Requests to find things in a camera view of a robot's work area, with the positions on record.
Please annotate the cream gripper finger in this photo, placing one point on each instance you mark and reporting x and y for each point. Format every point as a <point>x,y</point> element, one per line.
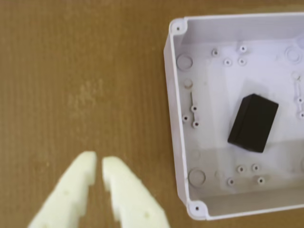
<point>69,190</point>
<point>133,202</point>

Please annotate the pale plastic open box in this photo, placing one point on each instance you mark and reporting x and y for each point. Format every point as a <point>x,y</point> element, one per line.
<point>213,95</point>

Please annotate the black rectangular block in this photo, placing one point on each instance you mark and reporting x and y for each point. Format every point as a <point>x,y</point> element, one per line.
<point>253,123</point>

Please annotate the brown cardboard sheet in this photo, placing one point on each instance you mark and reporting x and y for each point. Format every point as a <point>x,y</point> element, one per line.
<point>71,71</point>

